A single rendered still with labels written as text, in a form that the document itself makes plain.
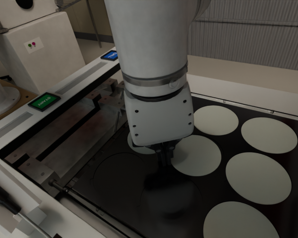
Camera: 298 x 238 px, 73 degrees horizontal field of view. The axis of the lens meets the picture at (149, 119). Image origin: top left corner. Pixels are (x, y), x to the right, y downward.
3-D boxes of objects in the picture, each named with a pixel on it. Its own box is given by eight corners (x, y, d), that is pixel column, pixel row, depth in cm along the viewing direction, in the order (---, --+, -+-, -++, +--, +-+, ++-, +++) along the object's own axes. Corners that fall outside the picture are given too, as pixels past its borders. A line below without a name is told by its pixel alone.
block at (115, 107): (129, 109, 55) (127, 100, 53) (122, 116, 53) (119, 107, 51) (108, 102, 59) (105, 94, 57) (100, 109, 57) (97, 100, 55)
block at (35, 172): (60, 178, 41) (54, 170, 39) (47, 191, 39) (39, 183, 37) (38, 163, 45) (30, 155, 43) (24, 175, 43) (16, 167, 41)
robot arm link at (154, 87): (179, 43, 29) (180, 62, 31) (118, 55, 28) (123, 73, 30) (201, 70, 22) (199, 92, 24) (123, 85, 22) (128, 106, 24)
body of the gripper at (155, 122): (184, 57, 30) (184, 114, 37) (116, 71, 29) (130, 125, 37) (202, 83, 24) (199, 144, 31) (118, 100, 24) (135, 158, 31)
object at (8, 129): (153, 75, 79) (148, 40, 70) (31, 191, 47) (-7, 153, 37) (134, 72, 83) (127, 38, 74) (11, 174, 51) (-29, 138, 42)
